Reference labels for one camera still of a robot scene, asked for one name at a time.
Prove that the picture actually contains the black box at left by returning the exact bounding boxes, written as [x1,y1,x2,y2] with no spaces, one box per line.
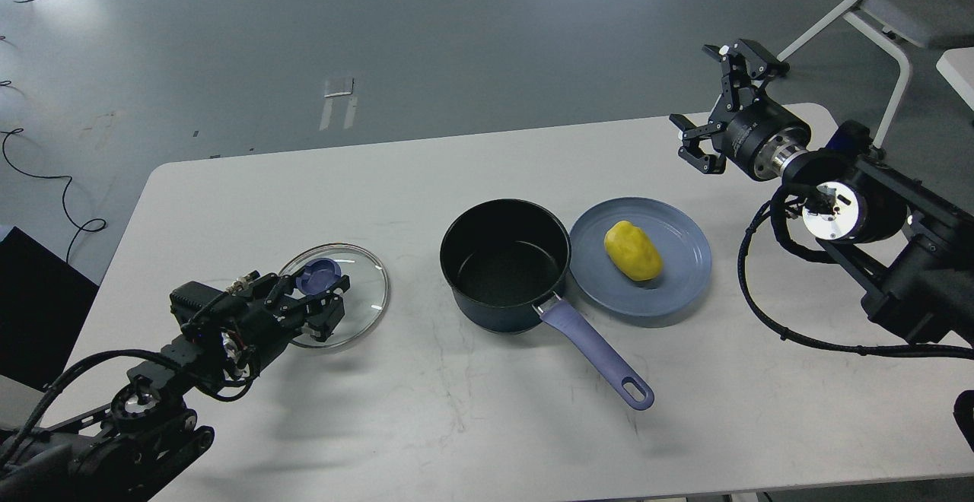
[1,225,100,390]

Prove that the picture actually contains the dark blue saucepan purple handle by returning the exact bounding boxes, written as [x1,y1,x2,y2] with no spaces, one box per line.
[439,199,654,411]

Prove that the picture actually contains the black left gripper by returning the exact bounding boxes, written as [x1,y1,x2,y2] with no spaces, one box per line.
[223,271,351,370]

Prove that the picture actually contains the white table at right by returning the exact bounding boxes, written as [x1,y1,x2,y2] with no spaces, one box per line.
[935,46,974,110]

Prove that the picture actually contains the black cable on floor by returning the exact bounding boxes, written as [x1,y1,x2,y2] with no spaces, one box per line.
[0,128,108,265]

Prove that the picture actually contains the glass pot lid blue knob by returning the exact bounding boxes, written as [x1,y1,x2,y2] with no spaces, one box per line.
[278,243,391,351]

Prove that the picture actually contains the blue round plate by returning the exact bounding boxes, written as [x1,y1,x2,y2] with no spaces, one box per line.
[570,197,712,319]

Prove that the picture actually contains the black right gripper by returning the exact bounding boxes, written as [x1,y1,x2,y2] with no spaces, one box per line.
[669,39,811,182]

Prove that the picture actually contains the yellow potato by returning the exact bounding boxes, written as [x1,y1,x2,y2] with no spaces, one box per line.
[604,219,664,281]

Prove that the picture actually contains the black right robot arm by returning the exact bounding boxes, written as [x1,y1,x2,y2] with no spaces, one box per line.
[669,39,973,361]

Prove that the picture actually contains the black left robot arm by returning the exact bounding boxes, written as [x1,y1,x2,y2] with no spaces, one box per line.
[2,267,351,501]

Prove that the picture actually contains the white grey office chair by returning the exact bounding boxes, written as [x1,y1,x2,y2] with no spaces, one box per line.
[777,0,973,148]

